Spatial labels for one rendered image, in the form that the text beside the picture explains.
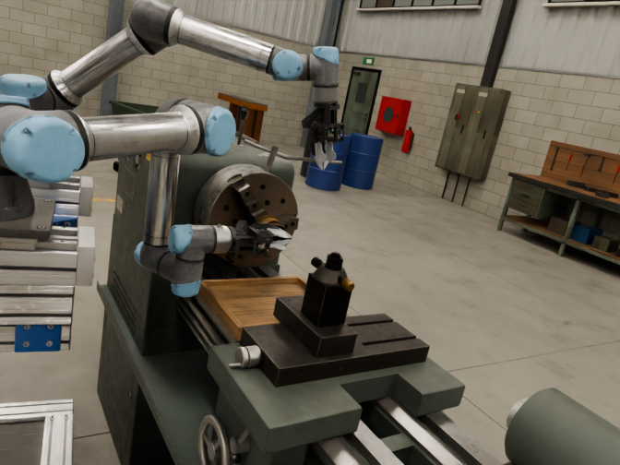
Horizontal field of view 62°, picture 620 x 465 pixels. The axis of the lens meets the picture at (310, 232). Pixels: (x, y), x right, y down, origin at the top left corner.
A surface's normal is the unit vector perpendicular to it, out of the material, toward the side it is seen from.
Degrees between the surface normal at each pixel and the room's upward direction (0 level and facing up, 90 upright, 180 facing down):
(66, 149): 91
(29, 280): 90
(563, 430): 41
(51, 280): 90
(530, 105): 90
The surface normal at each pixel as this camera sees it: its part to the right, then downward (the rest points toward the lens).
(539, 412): -0.41, -0.72
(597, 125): -0.84, -0.02
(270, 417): 0.19, -0.94
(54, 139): 0.73, 0.33
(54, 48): 0.50, 0.33
